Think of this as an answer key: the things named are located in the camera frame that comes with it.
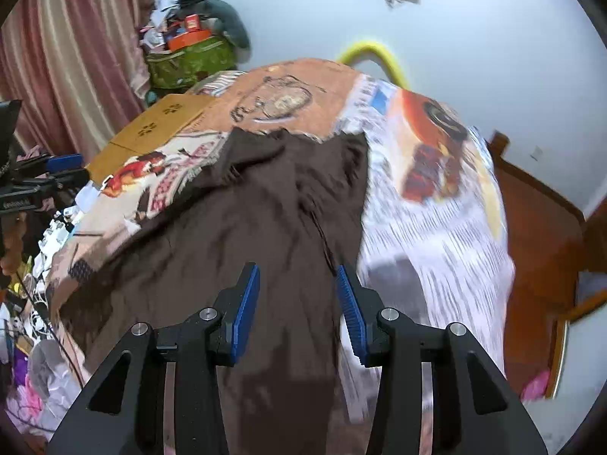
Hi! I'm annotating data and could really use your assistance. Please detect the sliding wardrobe door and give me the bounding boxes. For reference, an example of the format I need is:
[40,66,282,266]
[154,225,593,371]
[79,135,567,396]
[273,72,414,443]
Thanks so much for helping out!
[545,289,607,399]

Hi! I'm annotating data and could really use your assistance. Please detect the pink object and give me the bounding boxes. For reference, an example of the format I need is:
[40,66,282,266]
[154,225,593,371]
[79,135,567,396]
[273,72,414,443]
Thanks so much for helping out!
[522,370,552,401]

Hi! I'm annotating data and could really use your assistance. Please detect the striped red curtain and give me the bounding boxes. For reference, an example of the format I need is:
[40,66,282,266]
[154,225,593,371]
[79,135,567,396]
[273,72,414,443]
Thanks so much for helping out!
[0,0,162,152]

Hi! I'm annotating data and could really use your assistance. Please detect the blue-grey cloth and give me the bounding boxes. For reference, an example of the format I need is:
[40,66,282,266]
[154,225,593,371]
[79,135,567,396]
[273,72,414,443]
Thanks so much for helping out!
[575,270,607,311]

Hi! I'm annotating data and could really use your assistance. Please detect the pile of plastic bags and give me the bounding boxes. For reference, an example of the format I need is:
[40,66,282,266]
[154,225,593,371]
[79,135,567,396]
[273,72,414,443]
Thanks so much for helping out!
[0,336,88,441]

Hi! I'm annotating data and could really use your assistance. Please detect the orange box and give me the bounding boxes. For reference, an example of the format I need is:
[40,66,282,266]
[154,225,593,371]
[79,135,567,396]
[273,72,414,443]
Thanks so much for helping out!
[168,30,212,51]

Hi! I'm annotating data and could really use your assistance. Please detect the person's left hand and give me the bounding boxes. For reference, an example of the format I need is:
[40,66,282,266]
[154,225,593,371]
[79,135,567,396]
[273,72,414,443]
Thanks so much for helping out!
[0,212,28,276]

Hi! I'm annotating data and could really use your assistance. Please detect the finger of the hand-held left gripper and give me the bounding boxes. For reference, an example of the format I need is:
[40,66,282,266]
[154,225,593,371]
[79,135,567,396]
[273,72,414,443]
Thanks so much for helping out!
[45,169,92,195]
[45,153,85,174]

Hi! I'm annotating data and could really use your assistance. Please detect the pile of clutter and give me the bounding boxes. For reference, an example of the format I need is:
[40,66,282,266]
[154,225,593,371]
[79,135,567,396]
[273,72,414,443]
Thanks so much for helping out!
[140,0,216,50]

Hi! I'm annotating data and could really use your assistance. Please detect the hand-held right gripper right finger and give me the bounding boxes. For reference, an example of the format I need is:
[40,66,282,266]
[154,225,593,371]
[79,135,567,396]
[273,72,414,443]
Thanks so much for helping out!
[336,264,548,455]

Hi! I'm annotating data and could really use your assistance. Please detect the bamboo lap desk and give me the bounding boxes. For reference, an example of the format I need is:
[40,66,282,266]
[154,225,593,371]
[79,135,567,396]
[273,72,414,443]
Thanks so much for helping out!
[85,94,221,183]

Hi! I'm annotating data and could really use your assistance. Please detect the brown T-shirt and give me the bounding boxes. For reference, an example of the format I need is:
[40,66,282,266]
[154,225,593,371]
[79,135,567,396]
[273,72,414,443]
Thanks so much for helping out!
[59,126,373,455]

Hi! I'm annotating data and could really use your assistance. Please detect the yellow foam tube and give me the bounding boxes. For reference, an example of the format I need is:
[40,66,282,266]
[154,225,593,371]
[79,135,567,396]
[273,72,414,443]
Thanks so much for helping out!
[337,42,409,88]

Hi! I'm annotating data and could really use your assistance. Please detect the white power strip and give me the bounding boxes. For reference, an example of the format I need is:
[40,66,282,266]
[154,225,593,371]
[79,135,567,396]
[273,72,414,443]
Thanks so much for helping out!
[38,190,96,259]

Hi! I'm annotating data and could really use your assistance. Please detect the wooden bedpost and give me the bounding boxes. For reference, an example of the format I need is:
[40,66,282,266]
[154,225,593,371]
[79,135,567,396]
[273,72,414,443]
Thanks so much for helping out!
[488,130,510,158]

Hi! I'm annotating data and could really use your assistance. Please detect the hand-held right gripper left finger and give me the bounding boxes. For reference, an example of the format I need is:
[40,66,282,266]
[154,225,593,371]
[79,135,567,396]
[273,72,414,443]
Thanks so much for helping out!
[47,262,261,455]

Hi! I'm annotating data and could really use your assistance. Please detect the printed blanket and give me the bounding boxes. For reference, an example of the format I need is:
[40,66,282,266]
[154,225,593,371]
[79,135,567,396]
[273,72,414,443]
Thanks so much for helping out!
[45,58,517,455]

